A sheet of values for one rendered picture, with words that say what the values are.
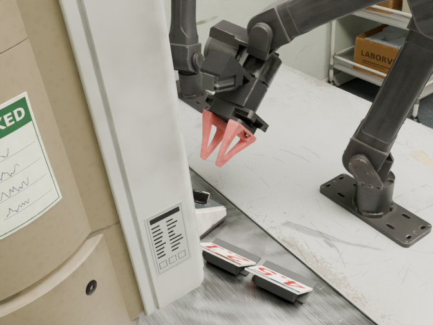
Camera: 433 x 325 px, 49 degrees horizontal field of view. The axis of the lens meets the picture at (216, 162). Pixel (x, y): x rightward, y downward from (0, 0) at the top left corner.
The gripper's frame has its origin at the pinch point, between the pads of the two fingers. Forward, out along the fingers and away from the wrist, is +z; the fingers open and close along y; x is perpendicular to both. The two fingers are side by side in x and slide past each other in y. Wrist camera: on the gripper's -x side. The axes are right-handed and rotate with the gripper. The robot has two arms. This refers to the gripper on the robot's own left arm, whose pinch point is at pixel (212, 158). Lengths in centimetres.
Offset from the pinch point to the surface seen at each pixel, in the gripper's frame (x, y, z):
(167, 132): -50, 36, 4
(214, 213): 6.2, 1.5, 8.1
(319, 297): 7.9, 23.8, 11.3
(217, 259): 3.1, 8.1, 14.0
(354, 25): 196, -99, -129
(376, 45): 179, -70, -111
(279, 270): 7.8, 16.3, 10.8
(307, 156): 26.8, 1.6, -10.9
